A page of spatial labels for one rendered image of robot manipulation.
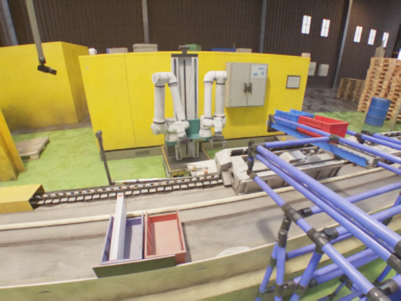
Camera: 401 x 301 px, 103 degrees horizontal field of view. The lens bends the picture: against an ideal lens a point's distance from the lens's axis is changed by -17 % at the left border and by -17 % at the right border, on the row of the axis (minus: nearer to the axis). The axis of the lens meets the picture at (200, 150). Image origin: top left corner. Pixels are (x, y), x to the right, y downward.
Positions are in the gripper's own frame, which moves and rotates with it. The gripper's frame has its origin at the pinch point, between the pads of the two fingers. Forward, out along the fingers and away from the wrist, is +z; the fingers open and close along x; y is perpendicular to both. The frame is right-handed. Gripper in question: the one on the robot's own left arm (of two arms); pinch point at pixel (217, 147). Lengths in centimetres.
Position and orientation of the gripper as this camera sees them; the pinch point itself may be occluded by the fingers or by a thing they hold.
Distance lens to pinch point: 214.7
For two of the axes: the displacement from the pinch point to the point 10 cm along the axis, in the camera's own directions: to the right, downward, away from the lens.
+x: 9.8, 0.4, 1.9
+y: 1.9, 0.3, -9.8
